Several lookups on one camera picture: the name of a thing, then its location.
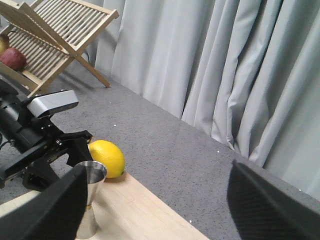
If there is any yellow lemon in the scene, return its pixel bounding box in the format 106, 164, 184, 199
88, 140, 126, 179

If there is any red apple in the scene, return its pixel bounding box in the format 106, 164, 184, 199
0, 47, 27, 71

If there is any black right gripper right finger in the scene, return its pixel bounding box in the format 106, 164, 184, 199
227, 160, 320, 240

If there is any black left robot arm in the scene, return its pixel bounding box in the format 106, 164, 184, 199
0, 80, 93, 192

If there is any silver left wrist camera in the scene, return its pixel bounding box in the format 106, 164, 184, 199
26, 90, 79, 119

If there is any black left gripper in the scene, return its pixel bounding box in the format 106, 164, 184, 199
0, 117, 93, 192

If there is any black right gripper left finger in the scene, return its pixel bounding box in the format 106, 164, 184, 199
0, 166, 88, 240

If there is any steel double jigger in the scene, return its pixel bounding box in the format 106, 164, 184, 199
76, 160, 107, 240

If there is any grey curtain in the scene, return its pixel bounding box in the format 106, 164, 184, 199
89, 0, 320, 198

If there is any yellow-green pear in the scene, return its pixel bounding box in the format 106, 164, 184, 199
0, 34, 10, 55

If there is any wooden cutting board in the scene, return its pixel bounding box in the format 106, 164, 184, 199
0, 174, 205, 240

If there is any wooden dish rack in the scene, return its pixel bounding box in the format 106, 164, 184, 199
0, 0, 119, 96

